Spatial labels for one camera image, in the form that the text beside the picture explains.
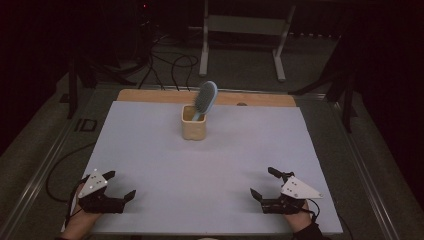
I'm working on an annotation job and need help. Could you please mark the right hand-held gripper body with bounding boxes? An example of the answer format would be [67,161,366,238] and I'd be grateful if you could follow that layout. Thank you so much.
[260,175,324,215]

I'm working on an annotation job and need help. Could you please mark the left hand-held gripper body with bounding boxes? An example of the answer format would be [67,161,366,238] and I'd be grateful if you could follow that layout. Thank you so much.
[77,169,126,215]

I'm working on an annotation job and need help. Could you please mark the yellow square cup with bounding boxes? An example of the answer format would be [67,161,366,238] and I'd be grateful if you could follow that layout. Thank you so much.
[181,104,207,141]

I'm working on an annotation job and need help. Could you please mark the light blue hairbrush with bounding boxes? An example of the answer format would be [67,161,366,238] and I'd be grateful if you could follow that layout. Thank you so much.
[191,80,219,122]

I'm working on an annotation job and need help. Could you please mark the person's right hand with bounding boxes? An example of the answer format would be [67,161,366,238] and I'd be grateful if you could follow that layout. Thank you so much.
[284,201,313,233]

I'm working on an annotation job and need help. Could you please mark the person's left hand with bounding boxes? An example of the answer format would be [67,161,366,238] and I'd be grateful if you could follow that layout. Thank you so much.
[61,185,102,240]

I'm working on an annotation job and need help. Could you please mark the light blue table mat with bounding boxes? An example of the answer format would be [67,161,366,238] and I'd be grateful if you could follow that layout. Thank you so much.
[84,100,344,235]

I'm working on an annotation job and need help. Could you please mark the black stand leg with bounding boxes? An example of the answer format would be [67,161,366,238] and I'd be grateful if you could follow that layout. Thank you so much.
[67,49,80,120]
[342,74,355,134]

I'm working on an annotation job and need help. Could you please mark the white metal stand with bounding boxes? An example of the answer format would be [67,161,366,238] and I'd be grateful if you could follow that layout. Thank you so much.
[198,0,297,83]

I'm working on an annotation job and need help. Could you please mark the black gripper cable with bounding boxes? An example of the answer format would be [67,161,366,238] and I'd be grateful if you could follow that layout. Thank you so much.
[45,142,98,231]
[304,198,355,234]

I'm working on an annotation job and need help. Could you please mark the black square bracket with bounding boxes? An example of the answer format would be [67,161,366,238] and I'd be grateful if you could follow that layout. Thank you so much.
[74,118,99,133]

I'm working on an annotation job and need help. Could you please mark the metal floor rail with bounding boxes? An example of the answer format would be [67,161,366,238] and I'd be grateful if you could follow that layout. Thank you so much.
[0,111,84,236]
[331,101,399,240]

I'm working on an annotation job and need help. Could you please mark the black floor cable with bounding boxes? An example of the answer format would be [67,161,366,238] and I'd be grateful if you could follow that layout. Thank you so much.
[137,31,167,91]
[170,54,200,92]

